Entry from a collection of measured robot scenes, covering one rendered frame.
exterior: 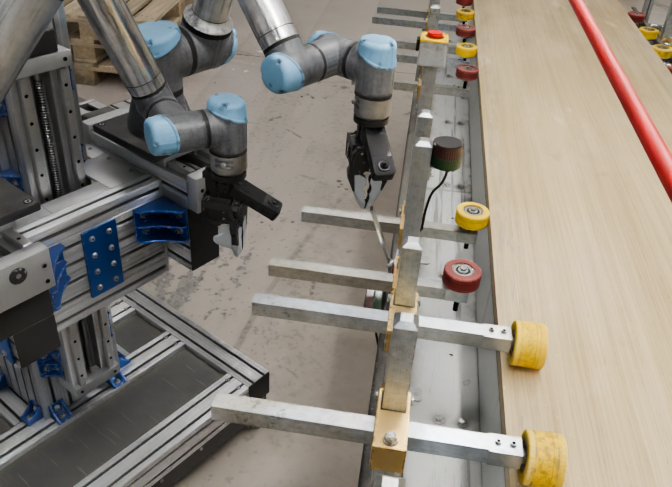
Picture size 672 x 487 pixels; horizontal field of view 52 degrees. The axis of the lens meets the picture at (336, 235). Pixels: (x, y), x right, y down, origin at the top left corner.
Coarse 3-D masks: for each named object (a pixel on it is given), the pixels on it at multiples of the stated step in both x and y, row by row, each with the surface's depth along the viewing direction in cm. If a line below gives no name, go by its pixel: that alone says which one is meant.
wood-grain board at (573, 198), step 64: (512, 0) 333; (512, 64) 257; (576, 64) 261; (640, 64) 266; (512, 128) 209; (576, 128) 212; (512, 192) 176; (576, 192) 178; (640, 192) 180; (512, 256) 152; (576, 256) 154; (640, 256) 155; (512, 320) 134; (576, 320) 135; (640, 320) 136; (512, 384) 120; (576, 384) 120; (640, 384) 121; (576, 448) 109; (640, 448) 110
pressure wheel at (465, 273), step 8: (448, 264) 147; (456, 264) 148; (464, 264) 148; (472, 264) 147; (448, 272) 145; (456, 272) 145; (464, 272) 145; (472, 272) 145; (480, 272) 145; (448, 280) 145; (456, 280) 143; (464, 280) 143; (472, 280) 143; (480, 280) 145; (448, 288) 145; (456, 288) 144; (464, 288) 144; (472, 288) 144; (456, 304) 150
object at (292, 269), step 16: (272, 272) 152; (288, 272) 151; (304, 272) 150; (320, 272) 150; (336, 272) 150; (352, 272) 150; (368, 272) 151; (368, 288) 150; (384, 288) 150; (432, 288) 148
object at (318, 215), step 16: (304, 208) 173; (320, 208) 174; (336, 224) 172; (352, 224) 172; (368, 224) 171; (384, 224) 170; (432, 224) 170; (448, 224) 171; (448, 240) 170; (464, 240) 169
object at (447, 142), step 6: (438, 138) 136; (444, 138) 136; (450, 138) 136; (456, 138) 136; (438, 144) 134; (444, 144) 134; (450, 144) 134; (456, 144) 134; (462, 144) 135; (432, 168) 137; (444, 180) 139; (438, 186) 140; (432, 192) 142; (426, 204) 143; (426, 210) 144; (420, 228) 147
